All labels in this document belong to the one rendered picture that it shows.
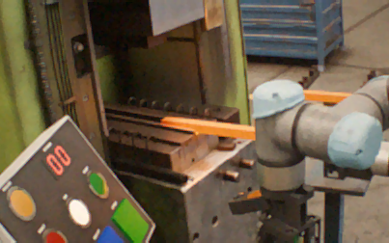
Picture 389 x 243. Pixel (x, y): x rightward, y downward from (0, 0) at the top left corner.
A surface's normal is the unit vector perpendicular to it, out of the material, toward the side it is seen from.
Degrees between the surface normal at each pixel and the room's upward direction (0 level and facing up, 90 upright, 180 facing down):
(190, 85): 90
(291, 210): 90
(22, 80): 90
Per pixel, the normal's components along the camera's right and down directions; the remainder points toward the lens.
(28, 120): 0.80, 0.14
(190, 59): -0.59, 0.36
